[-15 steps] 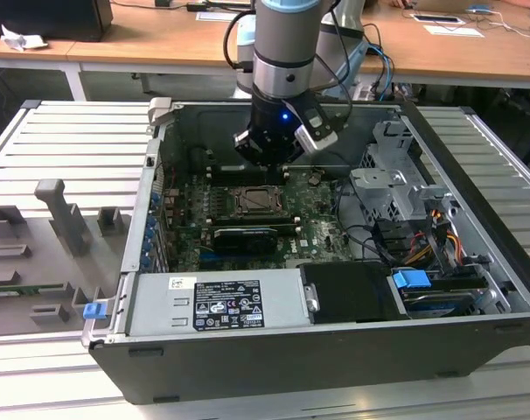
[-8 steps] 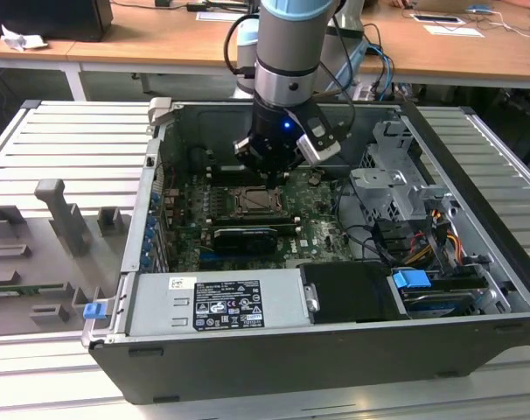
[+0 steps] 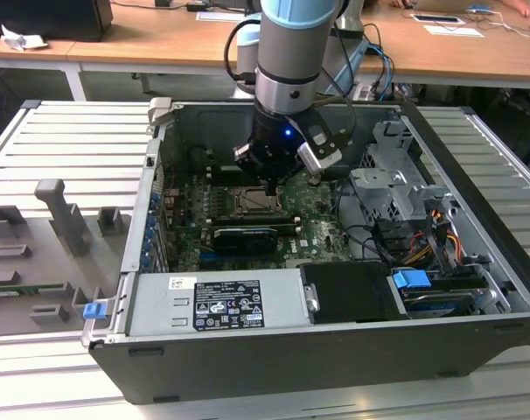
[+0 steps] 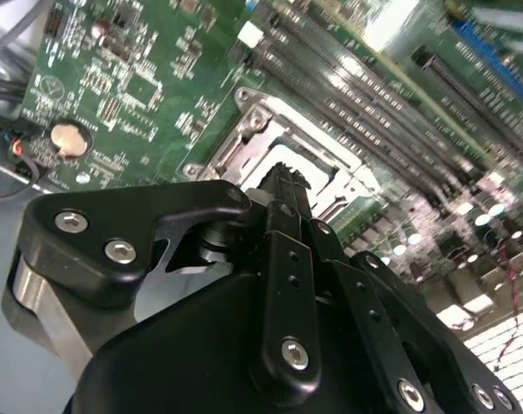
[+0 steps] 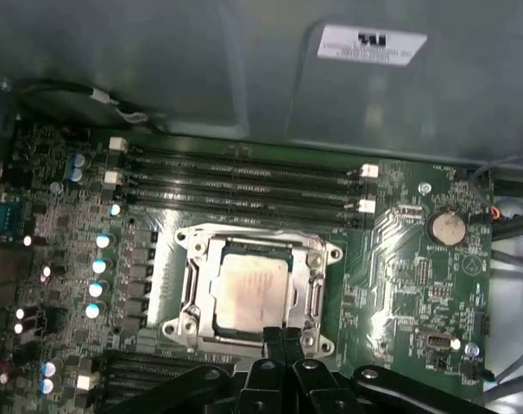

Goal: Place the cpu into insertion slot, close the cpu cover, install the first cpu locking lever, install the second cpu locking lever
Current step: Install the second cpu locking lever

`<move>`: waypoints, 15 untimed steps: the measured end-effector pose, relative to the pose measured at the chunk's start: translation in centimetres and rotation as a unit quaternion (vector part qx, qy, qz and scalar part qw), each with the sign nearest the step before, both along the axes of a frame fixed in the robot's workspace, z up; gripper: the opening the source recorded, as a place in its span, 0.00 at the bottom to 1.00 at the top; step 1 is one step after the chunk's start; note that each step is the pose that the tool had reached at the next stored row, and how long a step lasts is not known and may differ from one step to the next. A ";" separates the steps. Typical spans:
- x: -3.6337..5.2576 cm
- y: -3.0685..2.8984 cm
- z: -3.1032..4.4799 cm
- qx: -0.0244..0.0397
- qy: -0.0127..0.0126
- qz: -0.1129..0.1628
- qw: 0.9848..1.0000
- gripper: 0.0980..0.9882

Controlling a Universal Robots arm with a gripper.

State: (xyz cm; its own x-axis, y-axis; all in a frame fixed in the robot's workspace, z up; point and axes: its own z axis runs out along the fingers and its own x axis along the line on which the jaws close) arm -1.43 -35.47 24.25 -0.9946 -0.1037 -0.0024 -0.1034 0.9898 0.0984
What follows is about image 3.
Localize silver metal drive cage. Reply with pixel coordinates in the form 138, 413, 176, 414
349, 120, 450, 228

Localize blue cable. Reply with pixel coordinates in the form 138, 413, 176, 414
364, 41, 396, 101

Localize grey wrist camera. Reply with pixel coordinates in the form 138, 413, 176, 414
233, 143, 254, 166

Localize white cable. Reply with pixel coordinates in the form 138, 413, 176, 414
487, 10, 530, 39

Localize black box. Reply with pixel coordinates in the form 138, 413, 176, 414
0, 0, 114, 43

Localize pale blue teach pendant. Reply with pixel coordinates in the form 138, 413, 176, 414
330, 41, 367, 96

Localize grey power supply unit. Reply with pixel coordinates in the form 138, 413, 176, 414
124, 269, 314, 338

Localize white framed tablet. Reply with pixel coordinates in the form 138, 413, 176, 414
411, 12, 462, 25

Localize white paper sheet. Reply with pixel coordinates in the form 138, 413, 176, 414
423, 24, 485, 39
195, 10, 248, 23

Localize black cable bundle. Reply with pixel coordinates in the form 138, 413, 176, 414
333, 177, 395, 266

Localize crumpled white paper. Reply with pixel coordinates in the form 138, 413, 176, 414
0, 24, 50, 53

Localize grey case handle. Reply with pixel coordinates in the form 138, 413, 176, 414
146, 96, 175, 128

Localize grey parts rack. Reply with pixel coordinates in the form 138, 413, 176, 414
0, 178, 133, 338

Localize green RAM stick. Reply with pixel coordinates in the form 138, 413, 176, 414
0, 283, 66, 297

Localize wooden desk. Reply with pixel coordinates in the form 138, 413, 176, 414
0, 0, 114, 102
66, 0, 530, 102

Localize black open PC case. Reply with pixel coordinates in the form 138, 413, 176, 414
87, 99, 530, 406

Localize black graphics card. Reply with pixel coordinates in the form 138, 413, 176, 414
212, 225, 277, 257

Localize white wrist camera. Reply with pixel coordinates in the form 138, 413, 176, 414
296, 111, 344, 172

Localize orange and yellow wires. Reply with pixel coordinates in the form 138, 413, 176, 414
404, 209, 464, 268

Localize CPU socket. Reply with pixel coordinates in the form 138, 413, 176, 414
229, 184, 289, 219

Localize hard disk in blue carrier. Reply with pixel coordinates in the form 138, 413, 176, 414
390, 268, 483, 319

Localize black RAM slot bank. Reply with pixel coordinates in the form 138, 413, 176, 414
212, 213, 302, 229
208, 164, 289, 187

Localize metal socket cover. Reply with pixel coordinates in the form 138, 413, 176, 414
233, 185, 286, 218

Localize green motherboard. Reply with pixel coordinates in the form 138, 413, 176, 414
162, 168, 360, 272

